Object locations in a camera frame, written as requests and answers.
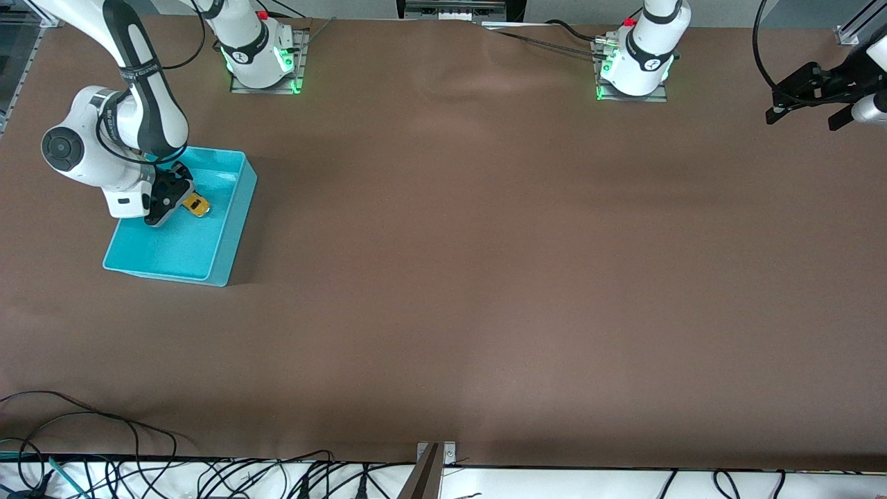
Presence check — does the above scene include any teal plastic bin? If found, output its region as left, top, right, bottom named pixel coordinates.
left=103, top=143, right=258, bottom=288

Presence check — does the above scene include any thin grey rod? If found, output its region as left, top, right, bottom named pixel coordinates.
left=295, top=17, right=337, bottom=55

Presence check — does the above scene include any grey power strip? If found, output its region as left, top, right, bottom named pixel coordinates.
left=402, top=0, right=510, bottom=20

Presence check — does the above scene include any small metal mounting plate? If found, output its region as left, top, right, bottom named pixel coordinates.
left=416, top=441, right=457, bottom=466

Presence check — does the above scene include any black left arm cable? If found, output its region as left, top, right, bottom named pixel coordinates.
left=753, top=0, right=798, bottom=105

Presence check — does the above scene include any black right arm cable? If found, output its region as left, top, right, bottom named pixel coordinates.
left=94, top=0, right=209, bottom=167

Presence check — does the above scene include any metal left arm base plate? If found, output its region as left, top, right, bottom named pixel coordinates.
left=595, top=38, right=669, bottom=103

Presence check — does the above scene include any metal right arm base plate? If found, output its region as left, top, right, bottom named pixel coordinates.
left=231, top=28, right=306, bottom=96

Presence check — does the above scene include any long looping black cable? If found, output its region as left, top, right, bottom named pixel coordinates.
left=0, top=391, right=179, bottom=480

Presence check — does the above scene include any black cable to arm base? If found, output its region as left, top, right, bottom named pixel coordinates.
left=493, top=19, right=612, bottom=63

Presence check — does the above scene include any teal green cable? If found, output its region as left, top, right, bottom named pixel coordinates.
left=47, top=455, right=92, bottom=499

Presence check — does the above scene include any grey camera pole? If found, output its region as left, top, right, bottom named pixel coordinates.
left=398, top=444, right=444, bottom=499

